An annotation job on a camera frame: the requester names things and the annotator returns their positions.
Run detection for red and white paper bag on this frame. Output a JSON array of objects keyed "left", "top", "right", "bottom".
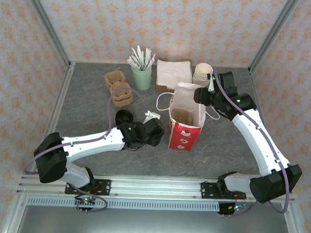
[{"left": 154, "top": 81, "right": 222, "bottom": 152}]

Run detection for stack of black cup lids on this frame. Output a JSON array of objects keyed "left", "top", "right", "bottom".
[{"left": 115, "top": 109, "right": 135, "bottom": 126}]

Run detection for stack of white paper cups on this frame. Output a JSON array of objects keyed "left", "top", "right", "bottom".
[{"left": 192, "top": 62, "right": 214, "bottom": 88}]

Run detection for brown pulp cup carrier stack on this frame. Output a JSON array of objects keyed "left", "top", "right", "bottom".
[{"left": 109, "top": 85, "right": 134, "bottom": 108}]

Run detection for stack of napkins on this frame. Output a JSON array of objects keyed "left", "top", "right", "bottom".
[{"left": 155, "top": 57, "right": 193, "bottom": 93}]

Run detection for mint green tumbler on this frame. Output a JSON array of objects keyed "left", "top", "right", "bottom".
[{"left": 130, "top": 65, "right": 153, "bottom": 91}]

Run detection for paper wrapped straw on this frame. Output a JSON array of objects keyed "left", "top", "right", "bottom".
[
  {"left": 146, "top": 52, "right": 156, "bottom": 71},
  {"left": 143, "top": 46, "right": 151, "bottom": 71},
  {"left": 130, "top": 46, "right": 143, "bottom": 70},
  {"left": 126, "top": 58, "right": 141, "bottom": 71},
  {"left": 135, "top": 45, "right": 146, "bottom": 70}
]

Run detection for sheet metal shelf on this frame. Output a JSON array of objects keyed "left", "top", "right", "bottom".
[{"left": 3, "top": 204, "right": 305, "bottom": 233}]

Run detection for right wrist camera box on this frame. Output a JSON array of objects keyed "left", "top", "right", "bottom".
[{"left": 206, "top": 70, "right": 240, "bottom": 94}]

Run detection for right aluminium side rail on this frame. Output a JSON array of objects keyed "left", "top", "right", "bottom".
[{"left": 245, "top": 69, "right": 296, "bottom": 168}]

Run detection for aluminium side rail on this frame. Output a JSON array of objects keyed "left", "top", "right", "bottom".
[
  {"left": 29, "top": 62, "right": 76, "bottom": 176},
  {"left": 245, "top": 69, "right": 296, "bottom": 168}
]

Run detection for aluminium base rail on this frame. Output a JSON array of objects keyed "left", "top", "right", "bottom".
[{"left": 16, "top": 172, "right": 297, "bottom": 205}]

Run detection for slotted grey cable duct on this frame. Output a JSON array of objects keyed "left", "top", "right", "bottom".
[{"left": 26, "top": 195, "right": 221, "bottom": 213}]

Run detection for left aluminium side rail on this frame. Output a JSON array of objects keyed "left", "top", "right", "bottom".
[{"left": 29, "top": 62, "right": 76, "bottom": 176}]

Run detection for right aluminium frame post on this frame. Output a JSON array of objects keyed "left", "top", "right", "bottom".
[{"left": 248, "top": 0, "right": 302, "bottom": 76}]

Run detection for aluminium frame post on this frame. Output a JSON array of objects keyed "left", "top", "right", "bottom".
[
  {"left": 20, "top": 0, "right": 75, "bottom": 69},
  {"left": 248, "top": 0, "right": 302, "bottom": 76}
]

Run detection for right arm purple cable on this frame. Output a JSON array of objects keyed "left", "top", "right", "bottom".
[{"left": 207, "top": 66, "right": 295, "bottom": 219}]

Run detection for left aluminium frame post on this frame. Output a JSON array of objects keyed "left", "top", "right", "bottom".
[{"left": 20, "top": 0, "right": 75, "bottom": 69}]

